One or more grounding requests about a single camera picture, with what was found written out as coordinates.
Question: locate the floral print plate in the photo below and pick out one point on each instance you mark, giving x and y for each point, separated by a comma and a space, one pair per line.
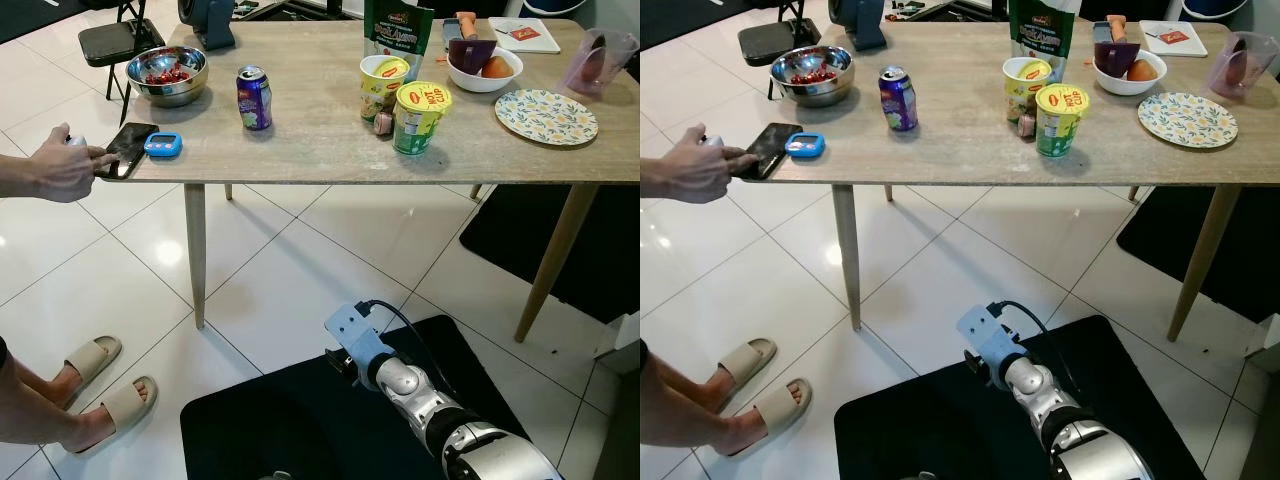
1188, 120
545, 118

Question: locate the orange fruit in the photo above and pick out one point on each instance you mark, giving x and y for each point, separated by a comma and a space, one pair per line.
497, 68
1143, 70

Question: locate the black chair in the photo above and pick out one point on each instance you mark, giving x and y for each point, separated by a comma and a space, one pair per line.
772, 42
120, 42

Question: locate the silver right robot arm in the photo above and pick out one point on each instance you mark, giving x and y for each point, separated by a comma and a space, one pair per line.
420, 400
1050, 410

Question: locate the red card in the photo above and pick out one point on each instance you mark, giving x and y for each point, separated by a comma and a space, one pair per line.
1175, 37
526, 34

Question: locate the purple drink can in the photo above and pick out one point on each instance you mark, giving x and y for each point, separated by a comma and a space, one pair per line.
254, 100
898, 100

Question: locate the white cutting board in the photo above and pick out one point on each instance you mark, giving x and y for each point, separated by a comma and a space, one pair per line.
500, 40
1152, 45

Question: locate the bare person hand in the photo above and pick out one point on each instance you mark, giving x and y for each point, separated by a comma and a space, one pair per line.
65, 170
700, 170

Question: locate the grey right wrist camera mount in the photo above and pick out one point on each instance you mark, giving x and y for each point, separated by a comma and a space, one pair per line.
350, 330
985, 332

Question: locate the clear pink measuring jug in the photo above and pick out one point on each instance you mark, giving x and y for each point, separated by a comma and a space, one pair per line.
1260, 55
615, 55

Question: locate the black foam mat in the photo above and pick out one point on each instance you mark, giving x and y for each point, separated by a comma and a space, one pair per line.
1250, 250
600, 250

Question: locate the dark blue desk fan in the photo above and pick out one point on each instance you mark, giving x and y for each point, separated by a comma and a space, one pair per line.
208, 25
858, 25

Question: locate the dark reddish vegetable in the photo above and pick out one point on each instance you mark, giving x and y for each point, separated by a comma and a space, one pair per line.
594, 68
1238, 68

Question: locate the green snack bag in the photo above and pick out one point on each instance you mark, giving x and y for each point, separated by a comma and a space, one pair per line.
400, 30
1042, 30

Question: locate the black floor mat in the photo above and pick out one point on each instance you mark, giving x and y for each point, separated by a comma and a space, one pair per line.
930, 430
280, 430

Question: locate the steel bowl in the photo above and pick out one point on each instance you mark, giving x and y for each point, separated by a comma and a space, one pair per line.
165, 92
810, 92

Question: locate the opened white noodle cup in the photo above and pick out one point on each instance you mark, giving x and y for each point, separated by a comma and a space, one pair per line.
380, 90
1022, 90

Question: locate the white ceramic bowl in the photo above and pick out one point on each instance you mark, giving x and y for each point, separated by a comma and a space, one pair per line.
1130, 86
485, 84

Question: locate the black smartphone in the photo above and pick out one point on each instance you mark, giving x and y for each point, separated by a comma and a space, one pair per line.
778, 148
135, 145

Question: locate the bare person leg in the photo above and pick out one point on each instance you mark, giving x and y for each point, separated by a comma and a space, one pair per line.
690, 422
670, 370
40, 420
30, 368

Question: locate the bare person forearm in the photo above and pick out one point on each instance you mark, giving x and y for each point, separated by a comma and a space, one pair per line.
650, 180
15, 180

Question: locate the green yellow-lid noodle cup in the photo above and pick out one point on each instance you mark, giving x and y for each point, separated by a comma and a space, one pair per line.
420, 120
1060, 122

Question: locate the small blue timer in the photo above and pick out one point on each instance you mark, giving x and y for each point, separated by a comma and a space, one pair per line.
805, 146
163, 144

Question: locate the light wooden dining table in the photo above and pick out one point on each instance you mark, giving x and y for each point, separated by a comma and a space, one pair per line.
320, 150
960, 155

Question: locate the red cherries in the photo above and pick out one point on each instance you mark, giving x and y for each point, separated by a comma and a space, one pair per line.
168, 77
812, 77

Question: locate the small orange-capped spice bottle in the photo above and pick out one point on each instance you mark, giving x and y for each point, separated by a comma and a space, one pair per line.
1026, 125
383, 124

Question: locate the purple cup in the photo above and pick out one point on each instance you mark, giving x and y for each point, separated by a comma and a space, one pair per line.
1113, 54
470, 52

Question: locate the beige sandal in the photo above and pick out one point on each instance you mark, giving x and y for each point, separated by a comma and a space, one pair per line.
125, 405
780, 408
95, 355
752, 357

